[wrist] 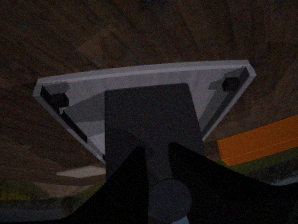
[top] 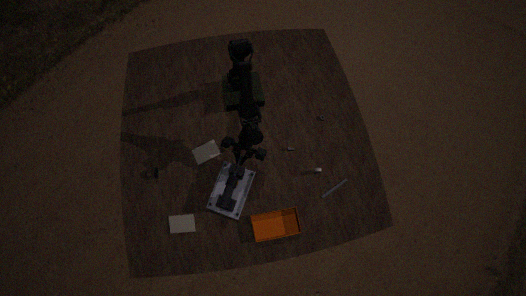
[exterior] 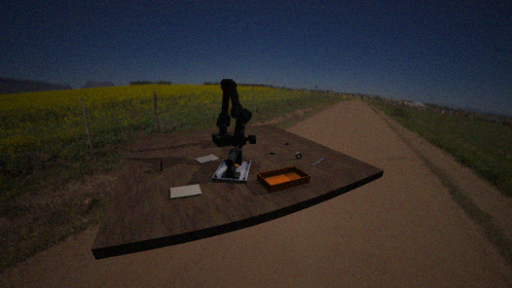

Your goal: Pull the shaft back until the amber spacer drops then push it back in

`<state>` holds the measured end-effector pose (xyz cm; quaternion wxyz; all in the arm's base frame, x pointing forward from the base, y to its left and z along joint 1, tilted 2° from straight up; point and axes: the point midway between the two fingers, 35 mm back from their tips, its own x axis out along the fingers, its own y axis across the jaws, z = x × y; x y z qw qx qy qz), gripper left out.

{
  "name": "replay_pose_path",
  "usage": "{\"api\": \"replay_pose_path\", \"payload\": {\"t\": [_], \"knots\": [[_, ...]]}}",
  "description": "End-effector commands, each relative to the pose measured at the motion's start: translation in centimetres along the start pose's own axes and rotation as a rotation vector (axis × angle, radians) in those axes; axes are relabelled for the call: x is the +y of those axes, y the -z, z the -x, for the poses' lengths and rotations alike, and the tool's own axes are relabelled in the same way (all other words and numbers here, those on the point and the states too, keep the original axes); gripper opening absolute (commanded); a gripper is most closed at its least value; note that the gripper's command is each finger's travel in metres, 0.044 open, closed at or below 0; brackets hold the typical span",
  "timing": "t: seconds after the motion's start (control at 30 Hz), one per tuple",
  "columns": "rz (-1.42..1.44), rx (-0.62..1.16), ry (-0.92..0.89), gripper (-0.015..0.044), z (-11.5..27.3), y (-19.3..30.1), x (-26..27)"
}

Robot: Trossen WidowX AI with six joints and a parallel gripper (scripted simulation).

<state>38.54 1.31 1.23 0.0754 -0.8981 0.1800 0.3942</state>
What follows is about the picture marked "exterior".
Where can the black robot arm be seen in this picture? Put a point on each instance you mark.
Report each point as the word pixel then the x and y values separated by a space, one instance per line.
pixel 229 88

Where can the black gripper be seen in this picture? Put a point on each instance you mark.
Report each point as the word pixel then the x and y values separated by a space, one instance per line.
pixel 238 135

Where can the orange rectangular tray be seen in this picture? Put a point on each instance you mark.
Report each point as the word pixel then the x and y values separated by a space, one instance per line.
pixel 282 179

